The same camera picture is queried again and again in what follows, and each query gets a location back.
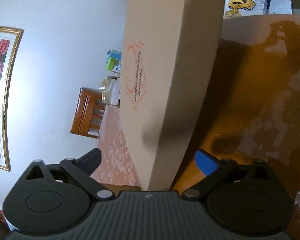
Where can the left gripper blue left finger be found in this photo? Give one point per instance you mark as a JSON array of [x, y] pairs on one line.
[[89, 162]]

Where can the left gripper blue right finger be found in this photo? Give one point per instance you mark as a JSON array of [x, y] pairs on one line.
[[206, 162]]

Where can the brown cardboard box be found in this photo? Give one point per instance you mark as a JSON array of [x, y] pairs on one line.
[[168, 55]]

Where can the far wooden chair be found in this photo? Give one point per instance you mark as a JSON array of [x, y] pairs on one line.
[[88, 114]]

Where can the framed floral picture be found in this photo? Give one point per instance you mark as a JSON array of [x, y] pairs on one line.
[[9, 43]]

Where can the yellow toy car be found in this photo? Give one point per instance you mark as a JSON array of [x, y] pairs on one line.
[[241, 4]]

